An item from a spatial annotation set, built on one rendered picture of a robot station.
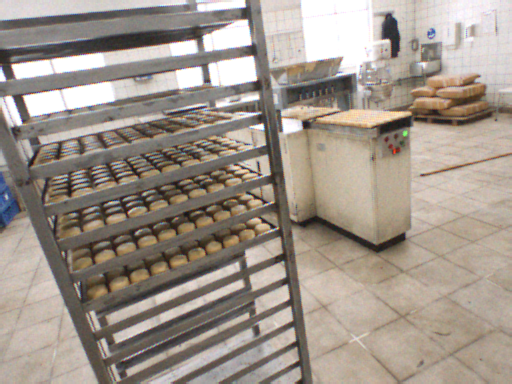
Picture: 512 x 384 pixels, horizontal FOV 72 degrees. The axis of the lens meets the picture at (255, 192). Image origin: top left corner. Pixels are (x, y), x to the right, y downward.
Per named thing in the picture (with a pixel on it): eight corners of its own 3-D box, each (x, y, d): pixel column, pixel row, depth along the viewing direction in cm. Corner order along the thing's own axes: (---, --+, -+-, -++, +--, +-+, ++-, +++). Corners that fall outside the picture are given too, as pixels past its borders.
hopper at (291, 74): (269, 86, 287) (266, 68, 283) (324, 75, 309) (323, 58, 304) (288, 86, 263) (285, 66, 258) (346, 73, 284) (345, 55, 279)
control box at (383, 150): (378, 157, 224) (377, 135, 220) (405, 148, 233) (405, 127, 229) (382, 158, 221) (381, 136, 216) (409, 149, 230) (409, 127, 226)
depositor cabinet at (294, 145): (237, 194, 408) (223, 122, 379) (289, 177, 435) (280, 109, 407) (299, 232, 298) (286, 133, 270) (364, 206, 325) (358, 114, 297)
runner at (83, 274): (279, 205, 113) (278, 196, 112) (284, 207, 110) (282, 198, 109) (61, 283, 88) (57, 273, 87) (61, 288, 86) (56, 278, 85)
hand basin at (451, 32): (458, 88, 629) (460, 21, 592) (442, 92, 617) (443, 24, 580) (415, 88, 717) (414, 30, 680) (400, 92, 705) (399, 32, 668)
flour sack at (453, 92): (460, 100, 525) (460, 88, 520) (434, 99, 561) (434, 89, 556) (489, 91, 553) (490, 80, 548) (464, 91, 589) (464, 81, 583)
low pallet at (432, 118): (401, 120, 634) (401, 114, 631) (433, 111, 662) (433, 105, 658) (463, 126, 529) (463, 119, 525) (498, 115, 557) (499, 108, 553)
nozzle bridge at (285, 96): (265, 130, 298) (259, 88, 286) (333, 112, 325) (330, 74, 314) (286, 133, 269) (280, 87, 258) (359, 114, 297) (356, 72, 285)
